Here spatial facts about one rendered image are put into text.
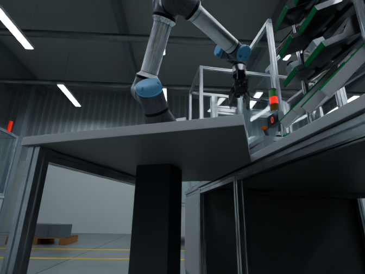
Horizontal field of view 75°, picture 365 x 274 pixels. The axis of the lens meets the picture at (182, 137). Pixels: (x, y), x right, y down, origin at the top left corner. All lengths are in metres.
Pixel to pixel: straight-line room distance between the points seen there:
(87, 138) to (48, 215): 9.36
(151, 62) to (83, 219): 8.70
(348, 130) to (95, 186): 9.22
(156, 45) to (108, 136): 0.62
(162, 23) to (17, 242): 1.00
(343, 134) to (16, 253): 0.90
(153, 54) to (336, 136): 0.85
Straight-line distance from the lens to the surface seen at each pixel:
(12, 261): 0.88
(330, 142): 0.66
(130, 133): 0.67
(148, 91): 1.04
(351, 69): 0.99
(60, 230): 6.13
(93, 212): 9.50
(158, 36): 1.20
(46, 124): 10.91
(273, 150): 0.84
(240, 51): 1.23
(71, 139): 0.78
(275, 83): 1.70
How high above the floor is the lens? 0.62
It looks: 18 degrees up
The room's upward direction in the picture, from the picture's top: 1 degrees clockwise
